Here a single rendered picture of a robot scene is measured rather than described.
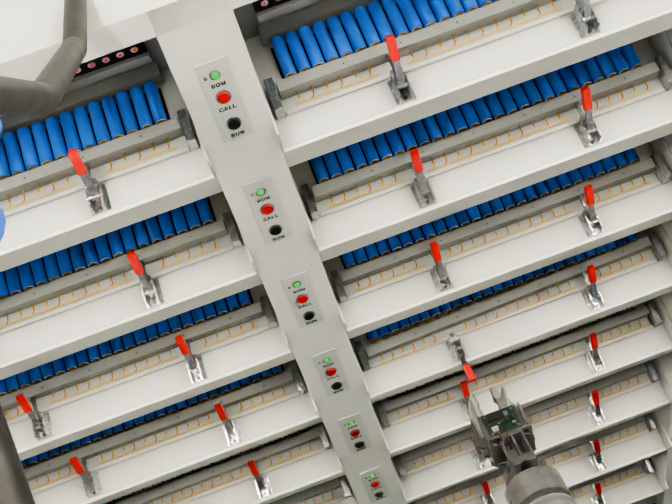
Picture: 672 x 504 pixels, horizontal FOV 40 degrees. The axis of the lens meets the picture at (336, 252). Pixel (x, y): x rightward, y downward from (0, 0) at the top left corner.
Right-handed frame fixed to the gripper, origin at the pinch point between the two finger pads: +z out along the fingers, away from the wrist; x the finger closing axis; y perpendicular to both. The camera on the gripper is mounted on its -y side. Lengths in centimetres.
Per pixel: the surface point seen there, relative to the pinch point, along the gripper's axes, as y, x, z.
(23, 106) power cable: 97, 34, -45
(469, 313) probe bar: 4.0, -4.2, 16.9
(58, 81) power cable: 93, 34, -32
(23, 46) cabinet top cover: 84, 42, 1
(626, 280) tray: 0.0, -33.6, 14.7
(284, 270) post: 36.6, 23.8, 6.1
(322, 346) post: 16.6, 22.7, 8.9
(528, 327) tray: -0.9, -13.5, 13.2
